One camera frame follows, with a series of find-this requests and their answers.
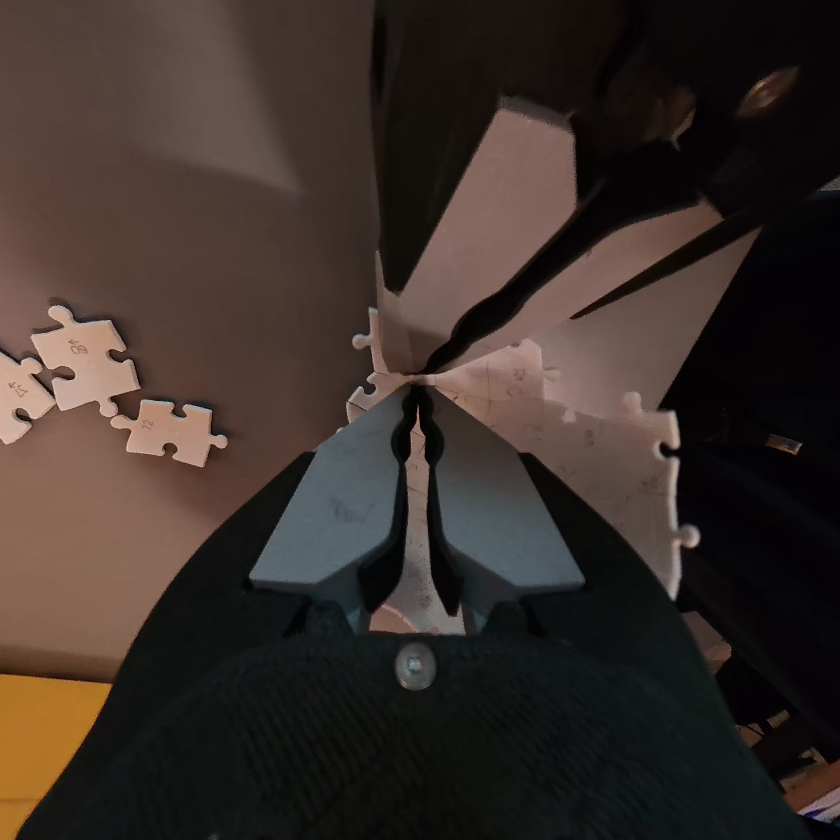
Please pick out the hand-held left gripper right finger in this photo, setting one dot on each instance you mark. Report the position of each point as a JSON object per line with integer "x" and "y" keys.
{"x": 505, "y": 518}

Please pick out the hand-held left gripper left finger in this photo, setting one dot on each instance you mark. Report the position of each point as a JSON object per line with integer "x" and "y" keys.
{"x": 328, "y": 518}

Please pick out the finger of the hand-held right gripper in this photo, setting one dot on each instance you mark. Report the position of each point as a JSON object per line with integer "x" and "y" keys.
{"x": 623, "y": 262}
{"x": 499, "y": 197}

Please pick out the partly built puzzle ball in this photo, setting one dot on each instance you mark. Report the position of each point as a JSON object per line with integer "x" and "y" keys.
{"x": 610, "y": 459}

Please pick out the white puzzle piece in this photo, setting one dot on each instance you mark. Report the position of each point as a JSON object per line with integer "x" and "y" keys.
{"x": 19, "y": 400}
{"x": 82, "y": 361}
{"x": 170, "y": 430}

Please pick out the person's dark-clothed torso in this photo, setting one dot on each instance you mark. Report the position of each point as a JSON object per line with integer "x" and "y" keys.
{"x": 768, "y": 525}

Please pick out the yellow plastic bin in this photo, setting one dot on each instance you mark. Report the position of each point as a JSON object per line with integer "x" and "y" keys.
{"x": 46, "y": 754}

